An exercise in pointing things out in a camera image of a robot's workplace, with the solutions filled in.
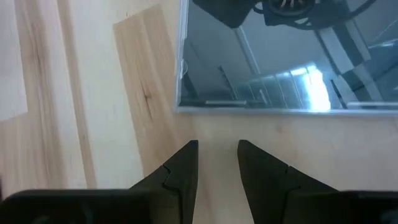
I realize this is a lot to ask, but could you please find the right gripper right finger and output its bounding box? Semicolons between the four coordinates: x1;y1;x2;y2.
238;139;398;224

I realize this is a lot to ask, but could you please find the clear black CD jewel case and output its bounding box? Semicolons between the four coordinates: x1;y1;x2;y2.
174;0;398;114

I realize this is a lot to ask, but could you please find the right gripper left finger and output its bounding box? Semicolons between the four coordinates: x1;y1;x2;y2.
0;139;199;224

